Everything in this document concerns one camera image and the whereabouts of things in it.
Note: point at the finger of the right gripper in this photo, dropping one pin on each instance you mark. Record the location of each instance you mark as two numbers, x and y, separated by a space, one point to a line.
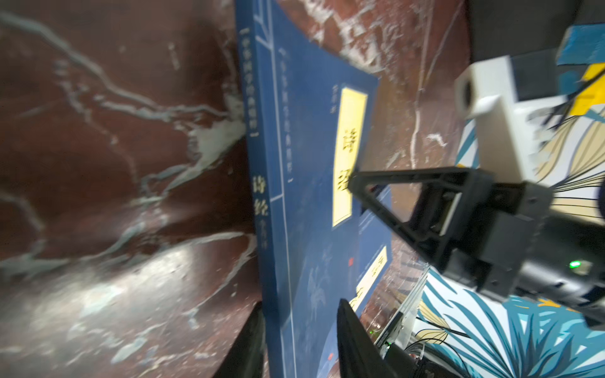
427 208

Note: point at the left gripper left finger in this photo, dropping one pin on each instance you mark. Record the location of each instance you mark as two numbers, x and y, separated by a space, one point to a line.
246 356

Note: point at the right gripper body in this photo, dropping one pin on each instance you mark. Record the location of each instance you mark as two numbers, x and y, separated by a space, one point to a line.
509 241

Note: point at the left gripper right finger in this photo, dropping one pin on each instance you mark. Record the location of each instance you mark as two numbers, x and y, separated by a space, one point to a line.
358 356

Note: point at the blue book stack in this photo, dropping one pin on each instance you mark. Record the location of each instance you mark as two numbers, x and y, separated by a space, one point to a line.
375 255
307 112

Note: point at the blue book top stack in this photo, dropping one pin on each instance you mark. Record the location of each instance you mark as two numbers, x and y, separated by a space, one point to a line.
307 112

